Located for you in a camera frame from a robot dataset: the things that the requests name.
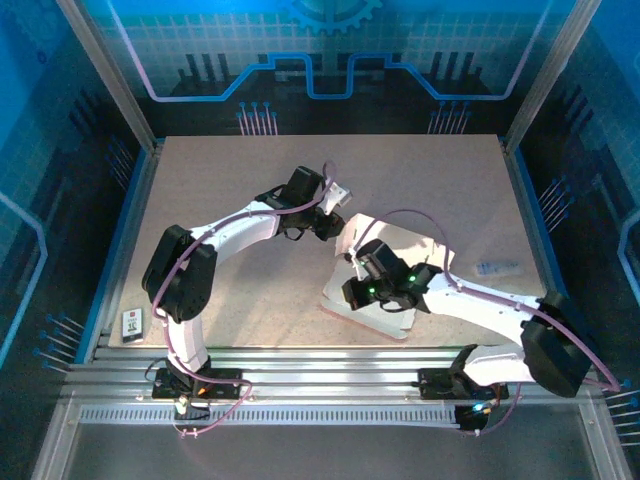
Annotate pink paper box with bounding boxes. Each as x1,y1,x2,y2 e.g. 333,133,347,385
319,212,457,342

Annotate clear plastic bag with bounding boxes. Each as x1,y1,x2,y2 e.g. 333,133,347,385
474,259,524,277

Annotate small black electronics board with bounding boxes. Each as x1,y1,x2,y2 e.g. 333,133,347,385
172,394,211,421
457,402,499,435

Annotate small black printed card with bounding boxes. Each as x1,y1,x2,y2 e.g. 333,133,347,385
121,308,146,345

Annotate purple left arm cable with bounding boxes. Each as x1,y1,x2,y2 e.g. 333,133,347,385
149,160,340,441

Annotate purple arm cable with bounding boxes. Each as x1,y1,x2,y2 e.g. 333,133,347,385
149,160,340,441
357,208,622,437

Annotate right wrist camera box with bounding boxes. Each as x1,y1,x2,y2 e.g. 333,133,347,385
349,247,369,281

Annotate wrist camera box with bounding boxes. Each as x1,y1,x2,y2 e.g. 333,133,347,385
349,247,369,281
319,182,354,216

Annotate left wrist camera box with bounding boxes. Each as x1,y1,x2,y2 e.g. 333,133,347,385
319,182,354,216

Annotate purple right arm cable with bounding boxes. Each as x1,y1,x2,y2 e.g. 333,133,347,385
357,208,622,437

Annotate aluminium rail frame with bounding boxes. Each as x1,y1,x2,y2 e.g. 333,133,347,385
59,344,601,401

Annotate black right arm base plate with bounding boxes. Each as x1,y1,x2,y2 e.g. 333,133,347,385
417,367,510,401

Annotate blue-edged aluminium side rail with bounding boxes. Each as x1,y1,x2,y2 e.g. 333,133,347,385
502,142,591,364
74,142,166,364

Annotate slotted grey cable duct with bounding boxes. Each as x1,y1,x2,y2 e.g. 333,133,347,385
77,404,464,426

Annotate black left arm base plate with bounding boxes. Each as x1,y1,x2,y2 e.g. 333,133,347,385
152,367,245,400

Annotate aluminium corner post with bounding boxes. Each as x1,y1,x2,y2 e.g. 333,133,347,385
502,0,604,154
54,0,161,154

